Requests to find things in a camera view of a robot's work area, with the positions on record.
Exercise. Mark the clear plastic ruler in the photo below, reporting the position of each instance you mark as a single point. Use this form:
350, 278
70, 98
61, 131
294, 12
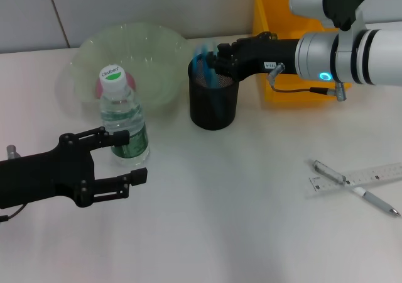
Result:
377, 173

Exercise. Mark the yellow plastic bin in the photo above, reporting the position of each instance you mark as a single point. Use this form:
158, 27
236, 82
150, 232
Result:
270, 6

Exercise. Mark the pink peach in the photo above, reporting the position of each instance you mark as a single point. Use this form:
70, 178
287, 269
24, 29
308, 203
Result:
131, 81

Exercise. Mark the clear water bottle green label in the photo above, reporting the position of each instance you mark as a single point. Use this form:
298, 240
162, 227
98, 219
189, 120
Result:
125, 116

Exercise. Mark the black mesh pen cup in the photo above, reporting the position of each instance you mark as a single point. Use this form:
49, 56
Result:
213, 107

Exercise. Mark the blue scissors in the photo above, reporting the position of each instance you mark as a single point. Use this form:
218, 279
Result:
208, 75

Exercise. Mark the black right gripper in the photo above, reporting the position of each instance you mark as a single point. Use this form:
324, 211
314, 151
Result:
267, 55

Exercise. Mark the pale green glass fruit plate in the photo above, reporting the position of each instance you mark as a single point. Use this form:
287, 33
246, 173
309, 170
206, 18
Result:
141, 50

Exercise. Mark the grey white ballpoint pen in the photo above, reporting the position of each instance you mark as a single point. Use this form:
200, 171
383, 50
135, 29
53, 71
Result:
377, 201

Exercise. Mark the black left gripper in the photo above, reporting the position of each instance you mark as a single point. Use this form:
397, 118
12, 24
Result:
41, 176

